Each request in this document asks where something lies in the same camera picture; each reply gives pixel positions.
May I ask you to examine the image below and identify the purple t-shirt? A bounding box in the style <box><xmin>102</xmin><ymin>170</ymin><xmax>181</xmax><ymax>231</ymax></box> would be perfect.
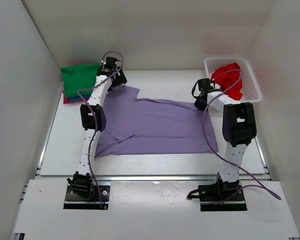
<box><xmin>95</xmin><ymin>85</ymin><xmax>219</xmax><ymax>158</ymax></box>

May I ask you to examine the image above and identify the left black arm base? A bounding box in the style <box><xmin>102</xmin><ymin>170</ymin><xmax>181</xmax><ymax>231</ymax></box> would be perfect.
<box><xmin>63</xmin><ymin>171</ymin><xmax>111</xmax><ymax>210</ymax></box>

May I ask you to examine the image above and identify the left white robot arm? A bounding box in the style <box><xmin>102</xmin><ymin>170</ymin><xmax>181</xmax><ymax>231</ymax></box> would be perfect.
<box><xmin>76</xmin><ymin>56</ymin><xmax>127</xmax><ymax>176</ymax></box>

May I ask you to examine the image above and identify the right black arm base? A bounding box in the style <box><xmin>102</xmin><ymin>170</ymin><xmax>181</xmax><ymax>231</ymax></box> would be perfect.
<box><xmin>186</xmin><ymin>174</ymin><xmax>248</xmax><ymax>212</ymax></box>

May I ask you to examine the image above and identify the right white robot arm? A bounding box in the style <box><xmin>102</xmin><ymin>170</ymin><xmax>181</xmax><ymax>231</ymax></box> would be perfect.
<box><xmin>191</xmin><ymin>78</ymin><xmax>257</xmax><ymax>200</ymax></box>

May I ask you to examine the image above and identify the green folded t-shirt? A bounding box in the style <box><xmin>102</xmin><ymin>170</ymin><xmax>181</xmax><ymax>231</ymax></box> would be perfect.
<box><xmin>60</xmin><ymin>63</ymin><xmax>100</xmax><ymax>98</ymax></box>

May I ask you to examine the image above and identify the white plastic basket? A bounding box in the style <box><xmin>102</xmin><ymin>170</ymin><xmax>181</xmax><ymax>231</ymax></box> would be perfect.
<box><xmin>204</xmin><ymin>56</ymin><xmax>262</xmax><ymax>103</ymax></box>

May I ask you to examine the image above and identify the blue folded t-shirt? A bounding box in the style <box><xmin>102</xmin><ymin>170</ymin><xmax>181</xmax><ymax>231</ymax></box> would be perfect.
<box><xmin>67</xmin><ymin>95</ymin><xmax>90</xmax><ymax>103</ymax></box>

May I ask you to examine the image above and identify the magenta folded t-shirt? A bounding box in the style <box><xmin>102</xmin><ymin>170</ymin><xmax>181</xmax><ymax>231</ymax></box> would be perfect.
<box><xmin>62</xmin><ymin>89</ymin><xmax>92</xmax><ymax>104</ymax></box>

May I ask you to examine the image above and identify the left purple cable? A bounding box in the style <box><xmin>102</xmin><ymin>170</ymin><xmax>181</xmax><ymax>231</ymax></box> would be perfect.
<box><xmin>76</xmin><ymin>50</ymin><xmax>126</xmax><ymax>210</ymax></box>

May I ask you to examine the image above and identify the purple cable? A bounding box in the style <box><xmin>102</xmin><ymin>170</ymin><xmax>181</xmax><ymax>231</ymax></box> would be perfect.
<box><xmin>199</xmin><ymin>68</ymin><xmax>282</xmax><ymax>208</ymax></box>
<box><xmin>76</xmin><ymin>50</ymin><xmax>126</xmax><ymax>210</ymax></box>

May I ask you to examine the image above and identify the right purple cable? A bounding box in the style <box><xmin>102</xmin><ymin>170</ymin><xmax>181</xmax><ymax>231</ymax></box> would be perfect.
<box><xmin>199</xmin><ymin>68</ymin><xmax>282</xmax><ymax>208</ymax></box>

